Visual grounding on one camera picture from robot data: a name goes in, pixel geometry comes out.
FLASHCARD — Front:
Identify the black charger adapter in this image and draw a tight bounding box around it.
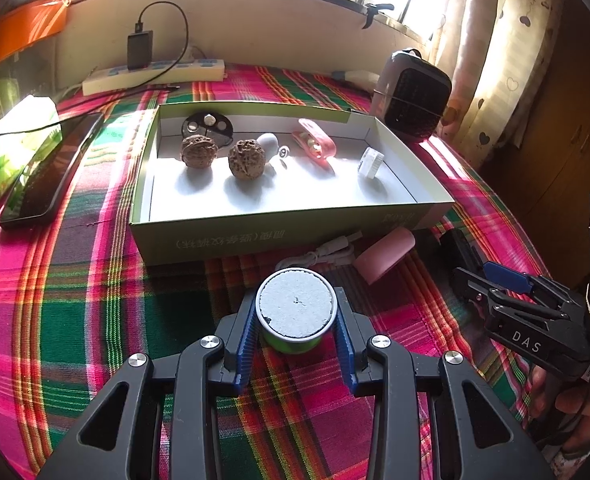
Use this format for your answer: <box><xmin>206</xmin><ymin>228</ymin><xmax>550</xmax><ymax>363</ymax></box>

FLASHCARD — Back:
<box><xmin>126</xmin><ymin>22</ymin><xmax>154</xmax><ymax>71</ymax></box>

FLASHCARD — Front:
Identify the white earbud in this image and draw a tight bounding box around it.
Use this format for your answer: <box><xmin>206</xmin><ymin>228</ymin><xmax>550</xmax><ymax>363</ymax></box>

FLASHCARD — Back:
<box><xmin>256</xmin><ymin>132</ymin><xmax>292</xmax><ymax>173</ymax></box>

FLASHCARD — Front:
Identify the black charging cable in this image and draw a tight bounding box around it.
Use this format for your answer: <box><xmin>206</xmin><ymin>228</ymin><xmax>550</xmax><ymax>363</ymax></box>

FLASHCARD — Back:
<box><xmin>0</xmin><ymin>1</ymin><xmax>190</xmax><ymax>136</ymax></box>

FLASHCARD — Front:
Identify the pink carabiner clip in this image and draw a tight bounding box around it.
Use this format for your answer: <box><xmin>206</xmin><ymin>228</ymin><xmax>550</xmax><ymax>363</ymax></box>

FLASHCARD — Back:
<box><xmin>291</xmin><ymin>118</ymin><xmax>337</xmax><ymax>173</ymax></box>

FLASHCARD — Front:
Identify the black round gadget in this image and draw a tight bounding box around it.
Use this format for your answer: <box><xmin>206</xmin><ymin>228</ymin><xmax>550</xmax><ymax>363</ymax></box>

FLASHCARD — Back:
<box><xmin>182</xmin><ymin>112</ymin><xmax>234</xmax><ymax>142</ymax></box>

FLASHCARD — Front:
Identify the white cable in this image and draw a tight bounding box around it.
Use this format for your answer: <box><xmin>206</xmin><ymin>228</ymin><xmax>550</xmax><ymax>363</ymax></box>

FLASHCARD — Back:
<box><xmin>277</xmin><ymin>230</ymin><xmax>363</xmax><ymax>268</ymax></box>

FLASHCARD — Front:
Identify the black rectangular gadget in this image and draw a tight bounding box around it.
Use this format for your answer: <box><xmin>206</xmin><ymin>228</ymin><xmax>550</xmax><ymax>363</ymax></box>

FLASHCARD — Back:
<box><xmin>437</xmin><ymin>229</ymin><xmax>480</xmax><ymax>281</ymax></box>

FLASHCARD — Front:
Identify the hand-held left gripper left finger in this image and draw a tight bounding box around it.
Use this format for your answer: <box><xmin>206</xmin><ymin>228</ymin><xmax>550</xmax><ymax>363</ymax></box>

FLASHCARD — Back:
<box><xmin>35</xmin><ymin>290</ymin><xmax>257</xmax><ymax>480</ymax></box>

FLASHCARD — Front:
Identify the white power strip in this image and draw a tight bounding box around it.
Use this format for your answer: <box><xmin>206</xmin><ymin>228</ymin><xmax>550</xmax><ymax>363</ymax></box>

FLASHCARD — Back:
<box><xmin>82</xmin><ymin>58</ymin><xmax>226</xmax><ymax>96</ymax></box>

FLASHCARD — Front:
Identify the wrinkled brown walnut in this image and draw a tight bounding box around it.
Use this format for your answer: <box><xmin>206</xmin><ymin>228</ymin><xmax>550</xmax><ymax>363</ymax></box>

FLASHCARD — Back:
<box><xmin>181</xmin><ymin>132</ymin><xmax>219</xmax><ymax>166</ymax></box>
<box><xmin>227</xmin><ymin>140</ymin><xmax>267</xmax><ymax>179</ymax></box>

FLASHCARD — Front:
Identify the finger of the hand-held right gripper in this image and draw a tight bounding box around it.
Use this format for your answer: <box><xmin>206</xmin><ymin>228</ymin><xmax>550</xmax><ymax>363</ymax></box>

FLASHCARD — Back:
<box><xmin>452</xmin><ymin>266</ymin><xmax>573</xmax><ymax>323</ymax></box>
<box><xmin>482</xmin><ymin>260</ymin><xmax>583</xmax><ymax>307</ymax></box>

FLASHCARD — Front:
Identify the heart print curtain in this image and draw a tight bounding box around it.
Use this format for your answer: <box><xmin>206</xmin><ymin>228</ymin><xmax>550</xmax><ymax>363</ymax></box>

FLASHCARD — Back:
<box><xmin>430</xmin><ymin>0</ymin><xmax>566</xmax><ymax>171</ymax></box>

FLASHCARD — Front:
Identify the green tissue pack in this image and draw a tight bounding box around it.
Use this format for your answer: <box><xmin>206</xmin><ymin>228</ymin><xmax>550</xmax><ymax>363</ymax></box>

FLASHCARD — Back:
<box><xmin>0</xmin><ymin>96</ymin><xmax>62</xmax><ymax>205</ymax></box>

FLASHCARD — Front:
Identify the wooden cabinet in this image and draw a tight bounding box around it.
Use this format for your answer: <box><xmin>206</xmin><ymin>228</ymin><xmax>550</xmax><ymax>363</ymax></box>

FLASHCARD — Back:
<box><xmin>480</xmin><ymin>35</ymin><xmax>590</xmax><ymax>281</ymax></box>

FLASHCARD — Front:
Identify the white blue tube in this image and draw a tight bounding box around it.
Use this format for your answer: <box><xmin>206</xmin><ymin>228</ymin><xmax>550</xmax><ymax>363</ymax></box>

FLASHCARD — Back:
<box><xmin>332</xmin><ymin>69</ymin><xmax>381</xmax><ymax>87</ymax></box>

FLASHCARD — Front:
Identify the grey black desk heater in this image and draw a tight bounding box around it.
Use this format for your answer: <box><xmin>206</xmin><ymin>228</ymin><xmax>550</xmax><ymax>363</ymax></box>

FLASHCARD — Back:
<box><xmin>370</xmin><ymin>48</ymin><xmax>453</xmax><ymax>143</ymax></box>

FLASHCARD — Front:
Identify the black smartphone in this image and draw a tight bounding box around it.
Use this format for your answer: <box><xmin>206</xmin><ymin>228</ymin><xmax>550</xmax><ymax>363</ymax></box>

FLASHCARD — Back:
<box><xmin>0</xmin><ymin>112</ymin><xmax>105</xmax><ymax>231</ymax></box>

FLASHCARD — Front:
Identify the orange box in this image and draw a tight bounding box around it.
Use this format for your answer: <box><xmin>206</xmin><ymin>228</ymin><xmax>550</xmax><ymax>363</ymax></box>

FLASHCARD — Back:
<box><xmin>0</xmin><ymin>0</ymin><xmax>70</xmax><ymax>78</ymax></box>

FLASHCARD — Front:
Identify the person's right hand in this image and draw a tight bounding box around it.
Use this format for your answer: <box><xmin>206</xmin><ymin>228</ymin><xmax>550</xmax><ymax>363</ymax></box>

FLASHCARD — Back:
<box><xmin>527</xmin><ymin>362</ymin><xmax>590</xmax><ymax>443</ymax></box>

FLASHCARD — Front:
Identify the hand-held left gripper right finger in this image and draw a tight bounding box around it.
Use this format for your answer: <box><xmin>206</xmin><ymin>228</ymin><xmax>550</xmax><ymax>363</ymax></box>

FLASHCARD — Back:
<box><xmin>332</xmin><ymin>287</ymin><xmax>550</xmax><ymax>480</ymax></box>

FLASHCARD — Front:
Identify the white ribbed small jar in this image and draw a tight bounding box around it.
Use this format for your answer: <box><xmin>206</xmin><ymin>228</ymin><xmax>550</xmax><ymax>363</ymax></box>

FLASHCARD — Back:
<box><xmin>357</xmin><ymin>147</ymin><xmax>385</xmax><ymax>181</ymax></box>

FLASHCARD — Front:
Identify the black clip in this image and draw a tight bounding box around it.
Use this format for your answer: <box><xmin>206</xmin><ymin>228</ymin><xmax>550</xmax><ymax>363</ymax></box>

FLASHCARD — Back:
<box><xmin>362</xmin><ymin>2</ymin><xmax>395</xmax><ymax>28</ymax></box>

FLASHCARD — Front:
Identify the round green tin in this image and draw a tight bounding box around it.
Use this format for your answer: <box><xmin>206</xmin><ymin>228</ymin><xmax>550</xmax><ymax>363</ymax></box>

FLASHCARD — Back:
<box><xmin>254</xmin><ymin>269</ymin><xmax>338</xmax><ymax>356</ymax></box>

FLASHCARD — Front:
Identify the pink case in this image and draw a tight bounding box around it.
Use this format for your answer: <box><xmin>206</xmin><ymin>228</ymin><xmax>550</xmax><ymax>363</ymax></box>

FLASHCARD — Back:
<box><xmin>352</xmin><ymin>226</ymin><xmax>417</xmax><ymax>286</ymax></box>

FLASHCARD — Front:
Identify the green cardboard box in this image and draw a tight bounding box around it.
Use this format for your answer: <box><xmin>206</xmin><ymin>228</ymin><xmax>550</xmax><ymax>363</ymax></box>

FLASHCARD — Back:
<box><xmin>128</xmin><ymin>101</ymin><xmax>456</xmax><ymax>267</ymax></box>

